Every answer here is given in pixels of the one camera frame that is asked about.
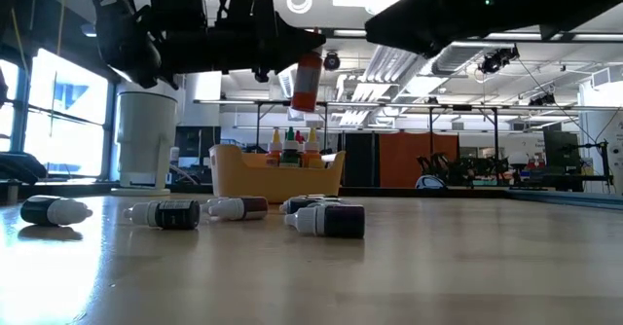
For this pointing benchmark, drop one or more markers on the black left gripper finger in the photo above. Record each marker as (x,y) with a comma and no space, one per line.
(297,43)

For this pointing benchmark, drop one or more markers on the large orange food coloring bottle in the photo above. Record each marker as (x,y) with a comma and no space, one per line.
(306,84)

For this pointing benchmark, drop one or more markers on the large red food coloring bottle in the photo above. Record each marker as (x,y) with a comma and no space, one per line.
(300,137)

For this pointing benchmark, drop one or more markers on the large green food coloring bottle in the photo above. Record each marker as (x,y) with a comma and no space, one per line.
(290,157)

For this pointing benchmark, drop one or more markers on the large yellow food coloring bottle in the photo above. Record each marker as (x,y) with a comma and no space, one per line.
(311,157)
(275,155)

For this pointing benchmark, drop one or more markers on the yellow plastic bin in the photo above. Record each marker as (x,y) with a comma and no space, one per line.
(272,181)

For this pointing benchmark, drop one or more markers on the small black food coloring bottle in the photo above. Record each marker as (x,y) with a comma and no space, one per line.
(44,210)

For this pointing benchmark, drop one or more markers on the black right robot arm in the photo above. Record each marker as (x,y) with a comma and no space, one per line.
(560,4)

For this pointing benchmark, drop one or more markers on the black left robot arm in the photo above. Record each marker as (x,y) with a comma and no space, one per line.
(121,33)

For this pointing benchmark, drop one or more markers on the black metal rack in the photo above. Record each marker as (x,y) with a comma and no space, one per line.
(430,120)

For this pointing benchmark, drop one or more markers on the black partition panel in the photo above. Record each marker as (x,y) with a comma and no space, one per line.
(361,159)

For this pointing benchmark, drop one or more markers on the orange partition panel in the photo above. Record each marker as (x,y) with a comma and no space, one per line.
(404,159)

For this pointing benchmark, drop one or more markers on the white blue ball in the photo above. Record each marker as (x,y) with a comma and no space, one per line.
(429,182)

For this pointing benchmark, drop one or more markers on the white globe lamp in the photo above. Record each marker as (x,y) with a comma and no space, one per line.
(518,159)

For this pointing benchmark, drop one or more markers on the black computer monitor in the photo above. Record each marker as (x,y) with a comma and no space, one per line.
(560,147)

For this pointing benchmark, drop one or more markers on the black overhead camera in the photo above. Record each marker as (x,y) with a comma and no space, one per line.
(332,61)

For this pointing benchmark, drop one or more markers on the black ceiling camera rig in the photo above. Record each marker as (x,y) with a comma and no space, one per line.
(496,60)

